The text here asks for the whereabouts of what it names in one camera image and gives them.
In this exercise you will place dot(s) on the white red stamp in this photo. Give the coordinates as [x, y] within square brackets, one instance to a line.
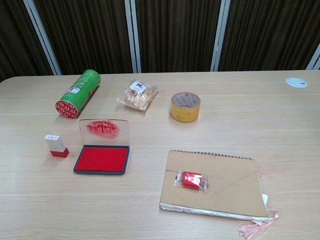
[56, 146]

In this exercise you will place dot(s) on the pink tassel bookmark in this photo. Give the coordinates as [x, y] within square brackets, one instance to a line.
[252, 223]

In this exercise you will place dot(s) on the green cylindrical snack can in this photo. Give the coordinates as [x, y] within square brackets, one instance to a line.
[79, 91]

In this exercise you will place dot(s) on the red ink pad with lid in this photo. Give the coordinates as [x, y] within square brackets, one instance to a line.
[102, 159]

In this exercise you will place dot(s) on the clear bag of snacks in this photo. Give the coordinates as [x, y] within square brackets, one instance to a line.
[138, 95]

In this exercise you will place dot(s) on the red wrapped candy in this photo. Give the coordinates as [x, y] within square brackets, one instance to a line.
[191, 179]

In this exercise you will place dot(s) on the yellow packing tape roll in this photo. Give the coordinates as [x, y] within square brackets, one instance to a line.
[185, 107]

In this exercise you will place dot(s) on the dark partition screen with frames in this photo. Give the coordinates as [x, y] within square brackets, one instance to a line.
[175, 32]

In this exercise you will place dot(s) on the brown spiral notebook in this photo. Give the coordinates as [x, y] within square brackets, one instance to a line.
[225, 185]

